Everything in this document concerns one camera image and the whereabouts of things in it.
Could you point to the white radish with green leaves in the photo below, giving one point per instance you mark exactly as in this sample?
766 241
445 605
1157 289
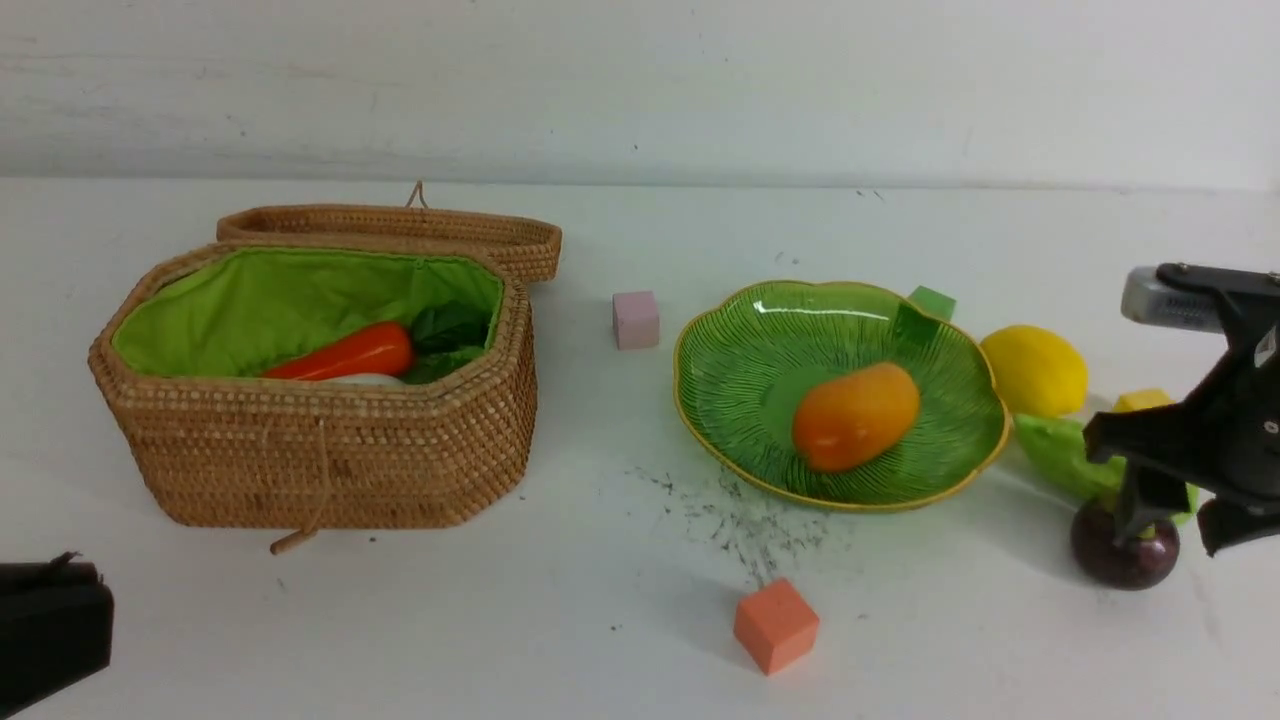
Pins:
367 379

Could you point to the woven wicker basket lid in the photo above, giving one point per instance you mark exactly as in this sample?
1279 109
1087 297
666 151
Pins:
526 248

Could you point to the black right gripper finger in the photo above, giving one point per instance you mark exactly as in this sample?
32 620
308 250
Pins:
1150 503
1225 524

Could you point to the green bitter gourd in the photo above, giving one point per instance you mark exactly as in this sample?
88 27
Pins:
1055 448

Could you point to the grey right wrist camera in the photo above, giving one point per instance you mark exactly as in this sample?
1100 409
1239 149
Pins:
1149 301

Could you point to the yellow lemon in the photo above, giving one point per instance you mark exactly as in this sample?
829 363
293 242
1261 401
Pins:
1037 372

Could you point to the orange foam cube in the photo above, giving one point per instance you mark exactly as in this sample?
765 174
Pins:
776 626

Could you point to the pink foam cube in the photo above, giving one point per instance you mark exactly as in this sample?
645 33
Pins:
636 320

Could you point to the woven wicker basket green lining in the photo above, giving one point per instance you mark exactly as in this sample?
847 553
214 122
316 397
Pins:
180 366

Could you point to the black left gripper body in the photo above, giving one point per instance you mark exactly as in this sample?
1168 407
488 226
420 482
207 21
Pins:
57 620

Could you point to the orange carrot with green leaves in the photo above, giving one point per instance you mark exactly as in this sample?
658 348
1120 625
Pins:
439 340

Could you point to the orange yellow mango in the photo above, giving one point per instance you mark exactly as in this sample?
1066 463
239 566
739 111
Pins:
847 422

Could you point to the green glass leaf plate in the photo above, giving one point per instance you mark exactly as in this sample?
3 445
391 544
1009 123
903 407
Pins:
741 369

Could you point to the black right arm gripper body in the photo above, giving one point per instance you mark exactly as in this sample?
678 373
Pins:
1223 435

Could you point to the dark purple mangosteen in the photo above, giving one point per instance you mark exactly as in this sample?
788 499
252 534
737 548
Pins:
1134 564

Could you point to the yellow foam block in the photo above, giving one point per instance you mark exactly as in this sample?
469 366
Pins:
1141 399

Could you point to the green foam cube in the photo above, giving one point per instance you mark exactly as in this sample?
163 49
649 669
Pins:
933 302

